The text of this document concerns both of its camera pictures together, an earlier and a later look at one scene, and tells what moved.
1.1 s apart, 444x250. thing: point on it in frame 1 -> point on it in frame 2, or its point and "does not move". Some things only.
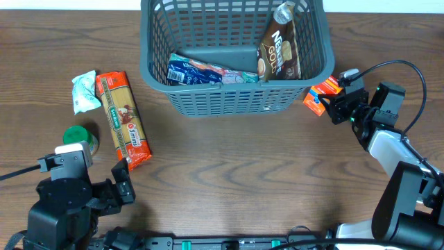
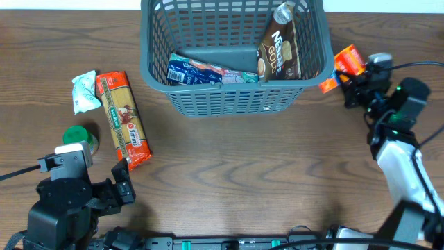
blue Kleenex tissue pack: [184, 71] does not move
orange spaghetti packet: [124, 117] does not move
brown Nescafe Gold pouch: [278, 53] does not move
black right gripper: [337, 105] -> [359, 89]
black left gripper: [123, 178] does not move
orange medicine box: [329, 86] -> [347, 60]
